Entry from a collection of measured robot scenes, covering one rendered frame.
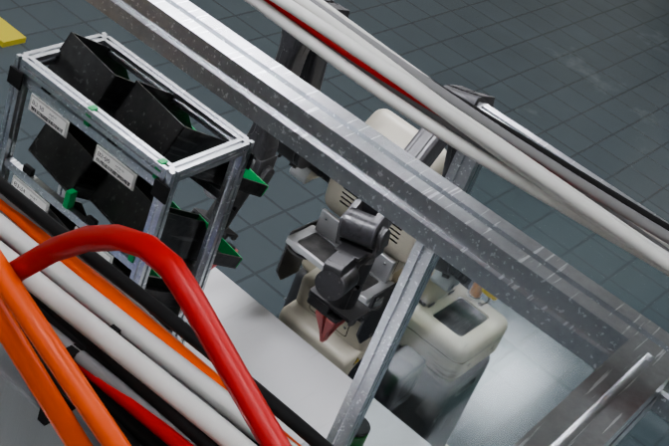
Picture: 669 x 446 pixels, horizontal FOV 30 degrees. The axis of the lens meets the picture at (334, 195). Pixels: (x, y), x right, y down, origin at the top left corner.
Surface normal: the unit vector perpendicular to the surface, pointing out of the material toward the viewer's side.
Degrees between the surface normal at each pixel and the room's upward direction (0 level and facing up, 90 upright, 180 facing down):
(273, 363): 0
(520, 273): 90
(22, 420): 90
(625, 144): 0
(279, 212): 0
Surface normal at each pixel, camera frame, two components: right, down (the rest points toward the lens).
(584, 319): -0.58, 0.28
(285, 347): 0.31, -0.79
